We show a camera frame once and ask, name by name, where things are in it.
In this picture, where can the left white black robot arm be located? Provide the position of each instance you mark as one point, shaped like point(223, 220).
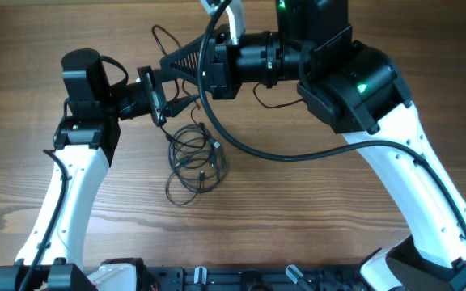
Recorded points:
point(84, 145)

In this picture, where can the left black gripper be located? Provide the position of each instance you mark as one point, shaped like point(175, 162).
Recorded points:
point(157, 99)

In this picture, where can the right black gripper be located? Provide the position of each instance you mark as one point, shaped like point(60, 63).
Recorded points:
point(219, 72)

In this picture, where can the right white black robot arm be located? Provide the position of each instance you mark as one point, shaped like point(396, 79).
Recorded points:
point(357, 91)

